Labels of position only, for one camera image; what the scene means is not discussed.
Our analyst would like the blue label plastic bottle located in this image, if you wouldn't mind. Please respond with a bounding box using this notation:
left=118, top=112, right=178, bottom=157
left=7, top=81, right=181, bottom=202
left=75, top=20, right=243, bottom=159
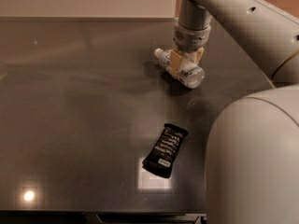
left=154, top=49, right=205, bottom=89

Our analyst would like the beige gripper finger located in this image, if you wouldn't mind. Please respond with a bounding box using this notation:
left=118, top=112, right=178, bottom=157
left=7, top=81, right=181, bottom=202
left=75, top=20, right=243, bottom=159
left=167, top=49, right=183, bottom=78
left=184, top=47, right=205, bottom=63

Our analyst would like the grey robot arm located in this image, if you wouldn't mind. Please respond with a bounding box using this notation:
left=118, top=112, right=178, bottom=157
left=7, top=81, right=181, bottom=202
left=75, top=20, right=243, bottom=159
left=174, top=0, right=299, bottom=224

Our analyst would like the black snack packet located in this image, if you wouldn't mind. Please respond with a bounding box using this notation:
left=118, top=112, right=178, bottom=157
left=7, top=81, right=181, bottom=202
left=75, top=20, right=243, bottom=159
left=142, top=123, right=189, bottom=178

